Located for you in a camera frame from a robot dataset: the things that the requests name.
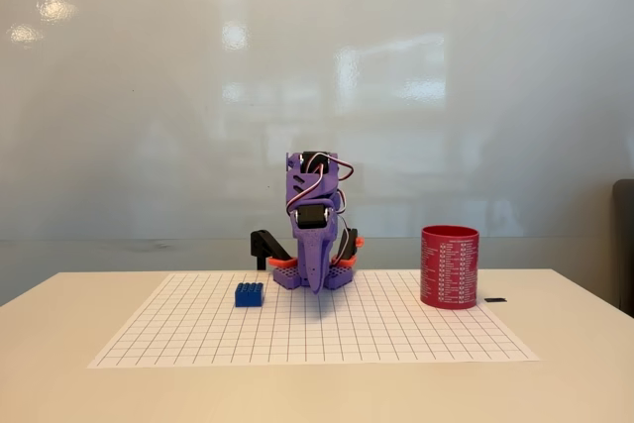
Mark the small flat black piece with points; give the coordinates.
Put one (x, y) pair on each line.
(496, 300)

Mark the red cup with white print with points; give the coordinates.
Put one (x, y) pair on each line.
(450, 269)

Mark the blue toy brick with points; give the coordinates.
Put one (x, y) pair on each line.
(249, 295)

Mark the purple robot arm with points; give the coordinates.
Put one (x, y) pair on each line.
(307, 180)

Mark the white grid paper sheet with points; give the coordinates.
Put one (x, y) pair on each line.
(317, 334)

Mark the purple gripper black servo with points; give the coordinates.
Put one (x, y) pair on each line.
(313, 245)

